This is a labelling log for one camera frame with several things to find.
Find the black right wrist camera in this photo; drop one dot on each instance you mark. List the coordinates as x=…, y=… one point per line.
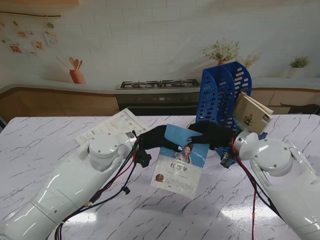
x=227, y=160

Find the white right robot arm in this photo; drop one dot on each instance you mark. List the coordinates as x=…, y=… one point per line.
x=282, y=180

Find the beige Little Prince book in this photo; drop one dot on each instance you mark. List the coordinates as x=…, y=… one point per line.
x=252, y=117

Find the blue cover book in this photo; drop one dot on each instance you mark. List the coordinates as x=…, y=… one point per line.
x=180, y=170

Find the blue perforated plastic file rack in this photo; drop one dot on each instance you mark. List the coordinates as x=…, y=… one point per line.
x=215, y=105

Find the large illustrated picture book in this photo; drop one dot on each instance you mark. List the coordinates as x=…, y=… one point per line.
x=150, y=50

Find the white printed paper sheet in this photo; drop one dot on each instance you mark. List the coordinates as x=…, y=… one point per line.
x=117, y=125

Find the yellow cover book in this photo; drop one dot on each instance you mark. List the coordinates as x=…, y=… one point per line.
x=260, y=105

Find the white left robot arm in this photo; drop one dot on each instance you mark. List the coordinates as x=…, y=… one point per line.
x=62, y=187

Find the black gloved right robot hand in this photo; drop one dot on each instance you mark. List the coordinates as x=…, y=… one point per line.
x=215, y=136

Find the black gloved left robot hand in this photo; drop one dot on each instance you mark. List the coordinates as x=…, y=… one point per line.
x=155, y=140

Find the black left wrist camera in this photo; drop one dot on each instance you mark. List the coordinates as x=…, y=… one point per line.
x=144, y=157

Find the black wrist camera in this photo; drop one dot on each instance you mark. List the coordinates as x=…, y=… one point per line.
x=144, y=157
x=227, y=160

